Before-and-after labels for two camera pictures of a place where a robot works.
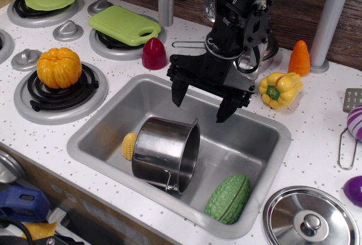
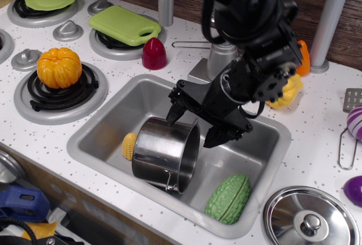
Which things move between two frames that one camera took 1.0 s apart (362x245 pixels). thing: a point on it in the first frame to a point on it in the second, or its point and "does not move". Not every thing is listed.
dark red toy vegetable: x=154 y=55 does not move
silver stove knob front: x=25 y=60 does not move
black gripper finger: x=179 y=89 to x=176 y=110
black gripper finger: x=227 y=107 to x=216 y=135
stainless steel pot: x=166 y=154 does not move
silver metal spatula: x=353 y=98 does not move
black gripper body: x=212 y=74 to x=205 y=102
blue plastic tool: x=22 y=204 does not move
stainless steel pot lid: x=309 y=215 does not move
